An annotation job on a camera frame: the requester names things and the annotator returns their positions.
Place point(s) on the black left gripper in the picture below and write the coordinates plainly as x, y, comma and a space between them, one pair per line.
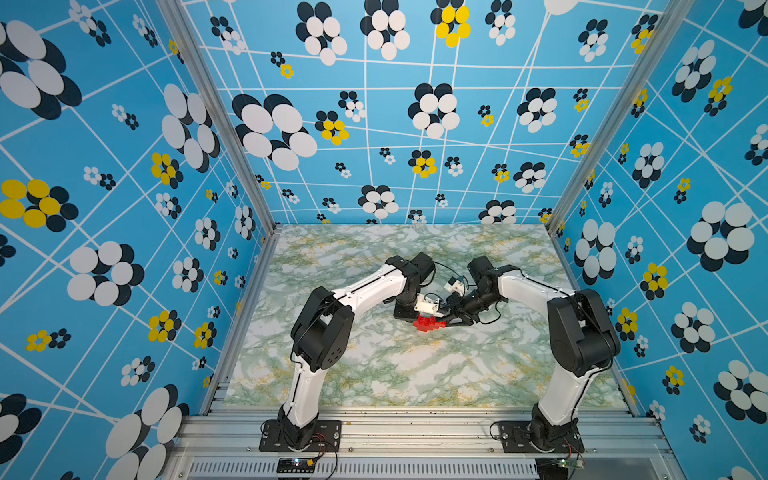
405, 314

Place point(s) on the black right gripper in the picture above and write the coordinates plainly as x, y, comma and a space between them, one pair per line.
463, 320

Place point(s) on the red stepped lego assembly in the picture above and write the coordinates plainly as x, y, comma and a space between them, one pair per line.
428, 324

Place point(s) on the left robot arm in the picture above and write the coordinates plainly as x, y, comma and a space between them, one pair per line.
322, 330

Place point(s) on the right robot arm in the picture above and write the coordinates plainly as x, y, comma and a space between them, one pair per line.
581, 338

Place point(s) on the right controller board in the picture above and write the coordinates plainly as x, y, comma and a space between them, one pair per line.
558, 469

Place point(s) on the controller board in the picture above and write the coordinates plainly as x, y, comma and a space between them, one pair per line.
558, 469
296, 468

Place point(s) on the left controller board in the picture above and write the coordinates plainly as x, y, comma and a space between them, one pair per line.
296, 468

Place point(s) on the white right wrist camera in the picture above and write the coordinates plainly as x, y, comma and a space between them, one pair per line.
457, 285

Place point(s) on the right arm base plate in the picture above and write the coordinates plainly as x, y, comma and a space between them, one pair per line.
538, 437

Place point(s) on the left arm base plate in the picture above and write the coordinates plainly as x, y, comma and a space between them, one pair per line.
283, 437

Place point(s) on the aluminium corner post left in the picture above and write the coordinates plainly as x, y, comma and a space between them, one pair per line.
181, 30

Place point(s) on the aluminium corner post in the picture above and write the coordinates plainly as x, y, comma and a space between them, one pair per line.
181, 30
670, 21

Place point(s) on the aluminium corner post right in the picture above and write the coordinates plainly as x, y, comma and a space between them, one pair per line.
670, 21

